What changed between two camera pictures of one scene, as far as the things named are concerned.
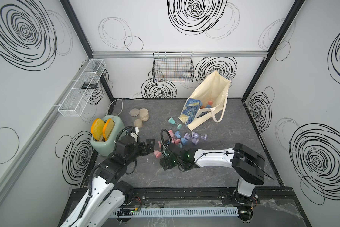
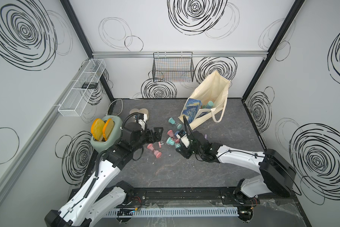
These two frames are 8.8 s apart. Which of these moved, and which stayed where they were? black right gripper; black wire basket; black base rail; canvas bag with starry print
Moved: black right gripper
Stayed: canvas bag with starry print; black wire basket; black base rail
